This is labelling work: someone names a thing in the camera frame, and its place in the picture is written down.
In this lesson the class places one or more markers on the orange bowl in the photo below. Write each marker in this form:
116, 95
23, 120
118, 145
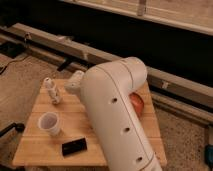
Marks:
138, 103

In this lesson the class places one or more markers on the white ribbed bottle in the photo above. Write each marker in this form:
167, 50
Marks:
52, 90

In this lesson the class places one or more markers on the black floor box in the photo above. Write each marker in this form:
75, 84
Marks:
11, 49

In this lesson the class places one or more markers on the black clamp handle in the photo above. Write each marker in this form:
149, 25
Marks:
19, 127

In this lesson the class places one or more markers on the grey metal rail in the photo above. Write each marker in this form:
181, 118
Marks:
170, 83

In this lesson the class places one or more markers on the black rectangular block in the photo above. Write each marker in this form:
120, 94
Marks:
74, 146

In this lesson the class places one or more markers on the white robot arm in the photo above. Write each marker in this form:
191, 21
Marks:
105, 91

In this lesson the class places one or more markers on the white plastic cup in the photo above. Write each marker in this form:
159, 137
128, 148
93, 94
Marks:
49, 122

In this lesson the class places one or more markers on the wooden window frame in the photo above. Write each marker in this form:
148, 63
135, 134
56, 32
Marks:
194, 15

